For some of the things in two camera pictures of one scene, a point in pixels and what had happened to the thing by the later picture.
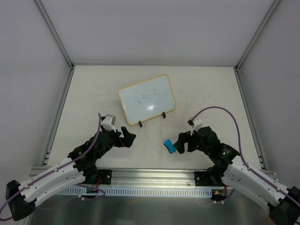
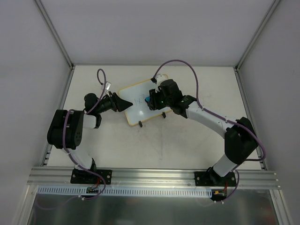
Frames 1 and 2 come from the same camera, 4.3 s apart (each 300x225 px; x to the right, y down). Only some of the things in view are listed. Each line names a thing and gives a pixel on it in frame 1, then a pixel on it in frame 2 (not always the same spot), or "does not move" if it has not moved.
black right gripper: (190, 141) → (152, 99)
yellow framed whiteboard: (149, 99) does not move
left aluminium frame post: (58, 41) does not move
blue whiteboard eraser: (169, 145) → (147, 99)
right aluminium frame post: (236, 68) does not move
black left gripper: (119, 137) → (115, 102)
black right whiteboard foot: (163, 115) does not move
